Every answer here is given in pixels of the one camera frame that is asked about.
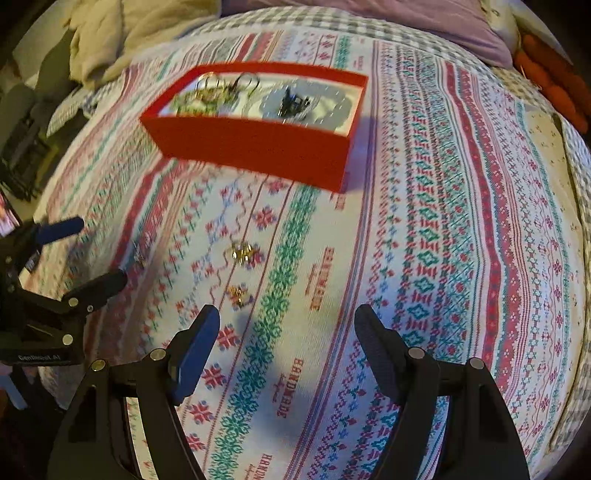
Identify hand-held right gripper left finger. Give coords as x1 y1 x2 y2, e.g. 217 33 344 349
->
46 304 221 480

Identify pale blue bead bracelet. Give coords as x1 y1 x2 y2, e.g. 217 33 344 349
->
260 82 355 132

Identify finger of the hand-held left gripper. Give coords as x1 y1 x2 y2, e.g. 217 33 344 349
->
52 269 129 320
13 216 86 260

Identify red cardboard box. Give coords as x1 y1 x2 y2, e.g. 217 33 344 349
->
140 62 370 193

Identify orange plush carrot bundle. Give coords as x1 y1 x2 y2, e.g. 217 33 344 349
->
512 31 591 131

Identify dark charm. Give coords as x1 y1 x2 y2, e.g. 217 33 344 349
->
276 87 311 118

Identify beige quilted blanket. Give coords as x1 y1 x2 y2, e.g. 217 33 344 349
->
68 0 223 89

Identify green bead bracelet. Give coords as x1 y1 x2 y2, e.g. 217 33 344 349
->
176 89 223 117

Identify grey checked bed sheet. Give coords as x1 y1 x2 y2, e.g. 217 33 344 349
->
46 4 591 139

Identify gold earring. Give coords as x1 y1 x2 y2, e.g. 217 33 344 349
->
230 242 257 265
227 284 254 306

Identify patterned knit-print blanket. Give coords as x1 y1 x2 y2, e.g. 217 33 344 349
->
39 28 585 480

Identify purple pillow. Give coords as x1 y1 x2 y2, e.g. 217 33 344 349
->
221 0 514 70

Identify chunky gold ring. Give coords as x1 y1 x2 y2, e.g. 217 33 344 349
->
196 83 228 101

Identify dark furniture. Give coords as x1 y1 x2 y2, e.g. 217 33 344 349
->
0 44 72 201

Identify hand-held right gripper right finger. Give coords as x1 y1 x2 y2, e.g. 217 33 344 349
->
355 304 532 480

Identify checked quilt with floral lining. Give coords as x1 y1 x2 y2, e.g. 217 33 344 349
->
519 69 591 455

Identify smartphone with lit screen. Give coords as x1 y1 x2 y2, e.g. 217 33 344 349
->
0 191 21 237

